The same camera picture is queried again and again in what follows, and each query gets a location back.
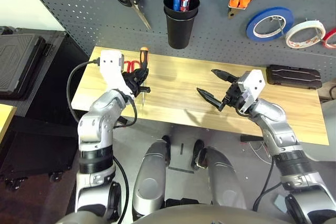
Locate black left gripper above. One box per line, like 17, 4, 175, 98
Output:
122, 67, 152, 98

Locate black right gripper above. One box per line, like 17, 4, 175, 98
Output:
196, 68, 249, 112

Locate black orange handled screwdriver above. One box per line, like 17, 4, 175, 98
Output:
138, 47, 150, 106

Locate red-handled scissors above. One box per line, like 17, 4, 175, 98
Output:
122, 60, 142, 74

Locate white tape roll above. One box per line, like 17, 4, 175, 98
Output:
285, 19, 327, 49

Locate black plastic cup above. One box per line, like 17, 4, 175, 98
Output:
162, 0, 201, 50

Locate blue tape roll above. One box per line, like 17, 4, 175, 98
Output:
246, 6, 295, 42

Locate small black tool case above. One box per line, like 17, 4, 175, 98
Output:
266, 63, 323, 90

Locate black cabinet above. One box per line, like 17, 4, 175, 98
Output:
0, 27, 90, 190

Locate silver single peg hook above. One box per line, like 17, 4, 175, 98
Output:
270, 15, 287, 36

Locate long black floor tape strip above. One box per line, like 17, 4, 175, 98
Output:
167, 166, 195, 174

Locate grey right robot leg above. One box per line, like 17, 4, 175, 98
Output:
191, 139, 247, 210

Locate grey robot leg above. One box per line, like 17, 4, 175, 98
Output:
132, 135, 171, 219
191, 139, 247, 210

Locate grey left robot leg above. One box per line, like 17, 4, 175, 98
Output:
132, 135, 171, 219

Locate brown cardboard box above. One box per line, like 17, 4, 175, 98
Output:
319, 81, 336, 103

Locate large black hard case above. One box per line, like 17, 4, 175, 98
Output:
0, 26, 56, 100

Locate red tape roll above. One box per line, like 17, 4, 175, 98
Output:
322, 27, 336, 49

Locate grey flat plate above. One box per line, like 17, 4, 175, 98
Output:
274, 195, 288, 212

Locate grey robot torso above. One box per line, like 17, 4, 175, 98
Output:
56, 202, 292, 224

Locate yellow wooden side table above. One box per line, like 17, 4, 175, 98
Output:
0, 103, 18, 141

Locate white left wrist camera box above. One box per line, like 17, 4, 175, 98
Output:
99, 49, 133, 99

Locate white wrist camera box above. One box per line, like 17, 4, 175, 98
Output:
237, 69, 266, 112
99, 49, 133, 99

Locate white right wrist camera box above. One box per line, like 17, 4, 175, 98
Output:
237, 69, 266, 112

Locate short black left wrist cable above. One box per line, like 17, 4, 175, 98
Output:
114, 99, 138, 129

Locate black table bracket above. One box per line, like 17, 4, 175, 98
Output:
240, 134, 265, 143

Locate black-handled scissors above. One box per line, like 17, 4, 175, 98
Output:
113, 0, 152, 30

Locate long black left wrist cable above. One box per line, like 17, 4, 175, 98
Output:
66, 60, 102, 124

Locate white floor cable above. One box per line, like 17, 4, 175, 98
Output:
246, 140, 274, 162

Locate long black right arm cable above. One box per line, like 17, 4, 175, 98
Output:
252, 155, 283, 211

